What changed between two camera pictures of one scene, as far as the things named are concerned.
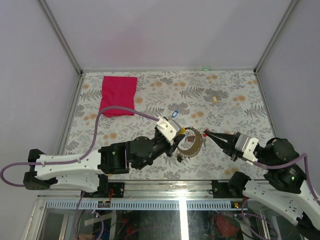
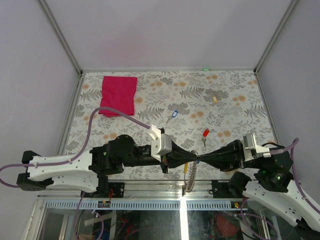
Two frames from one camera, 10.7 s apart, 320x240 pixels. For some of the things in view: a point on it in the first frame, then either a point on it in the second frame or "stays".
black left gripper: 172,148 → 177,157
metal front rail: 155,195 stays
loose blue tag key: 174,114 stays
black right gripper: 230,150 → 225,158
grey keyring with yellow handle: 193,150 → 188,186
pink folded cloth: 118,91 stays
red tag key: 204,139 stays
